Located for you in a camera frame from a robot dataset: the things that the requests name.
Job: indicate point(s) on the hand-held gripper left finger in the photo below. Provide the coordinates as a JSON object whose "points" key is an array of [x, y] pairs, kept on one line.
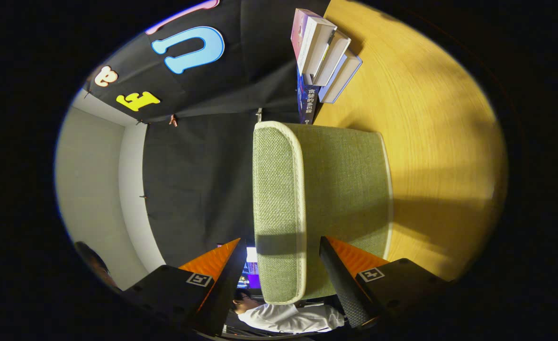
{"points": [[229, 293]]}

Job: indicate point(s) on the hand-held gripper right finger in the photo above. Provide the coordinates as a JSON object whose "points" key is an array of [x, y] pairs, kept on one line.
{"points": [[343, 289]]}

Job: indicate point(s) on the green fabric storage box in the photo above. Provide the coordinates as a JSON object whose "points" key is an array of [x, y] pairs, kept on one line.
{"points": [[336, 189]]}

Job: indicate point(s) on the computer monitor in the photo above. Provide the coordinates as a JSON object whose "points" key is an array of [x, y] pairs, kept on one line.
{"points": [[250, 279]]}

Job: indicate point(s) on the silver metal clip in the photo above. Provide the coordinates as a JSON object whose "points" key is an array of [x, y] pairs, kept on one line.
{"points": [[259, 115]]}

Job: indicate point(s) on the orange clip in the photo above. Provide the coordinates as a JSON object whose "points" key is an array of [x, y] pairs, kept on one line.
{"points": [[173, 120]]}

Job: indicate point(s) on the dark blue book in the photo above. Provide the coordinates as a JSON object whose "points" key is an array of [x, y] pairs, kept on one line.
{"points": [[308, 102]]}

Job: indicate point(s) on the light blue cover book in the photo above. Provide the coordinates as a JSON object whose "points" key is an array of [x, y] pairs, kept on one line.
{"points": [[343, 78]]}

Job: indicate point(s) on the white cover book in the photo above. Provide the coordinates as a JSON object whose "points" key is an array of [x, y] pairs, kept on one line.
{"points": [[335, 59]]}

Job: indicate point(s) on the pink cover book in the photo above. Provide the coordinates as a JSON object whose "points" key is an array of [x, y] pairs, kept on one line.
{"points": [[307, 38]]}

